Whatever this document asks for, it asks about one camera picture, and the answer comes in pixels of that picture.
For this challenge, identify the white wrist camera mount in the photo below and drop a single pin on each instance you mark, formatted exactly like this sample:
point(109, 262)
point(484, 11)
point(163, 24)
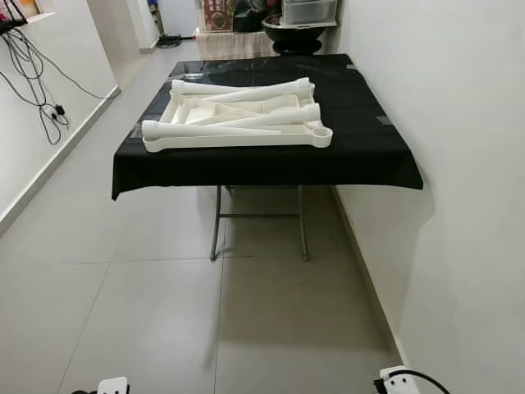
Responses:
point(113, 386)
point(400, 382)

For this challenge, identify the black bag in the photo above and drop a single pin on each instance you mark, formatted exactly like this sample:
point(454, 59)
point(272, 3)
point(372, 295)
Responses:
point(253, 18)

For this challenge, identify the red printed box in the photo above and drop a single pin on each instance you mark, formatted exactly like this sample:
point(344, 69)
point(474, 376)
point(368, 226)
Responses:
point(218, 15)

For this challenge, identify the black wok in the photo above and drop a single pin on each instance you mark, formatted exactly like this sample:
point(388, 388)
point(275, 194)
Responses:
point(295, 29)

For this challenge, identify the clear plastic storage box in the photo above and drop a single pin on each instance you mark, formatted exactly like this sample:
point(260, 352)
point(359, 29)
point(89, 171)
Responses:
point(310, 10)

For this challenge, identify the black table cloth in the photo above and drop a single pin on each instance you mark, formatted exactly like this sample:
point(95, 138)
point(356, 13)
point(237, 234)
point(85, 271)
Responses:
point(369, 144)

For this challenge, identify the grey metal folding table frame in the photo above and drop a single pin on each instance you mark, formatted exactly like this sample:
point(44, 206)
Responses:
point(215, 222)

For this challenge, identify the white plastic table top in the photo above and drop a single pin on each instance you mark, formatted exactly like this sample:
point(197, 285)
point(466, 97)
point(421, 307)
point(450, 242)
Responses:
point(238, 142)

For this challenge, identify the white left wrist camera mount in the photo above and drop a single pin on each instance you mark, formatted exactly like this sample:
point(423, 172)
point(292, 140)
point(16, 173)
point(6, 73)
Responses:
point(113, 386)

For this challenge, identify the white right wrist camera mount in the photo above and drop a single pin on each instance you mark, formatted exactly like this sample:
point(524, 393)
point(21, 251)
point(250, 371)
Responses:
point(400, 382)

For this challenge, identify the black power strip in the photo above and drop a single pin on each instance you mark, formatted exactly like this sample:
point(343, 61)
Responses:
point(11, 25)

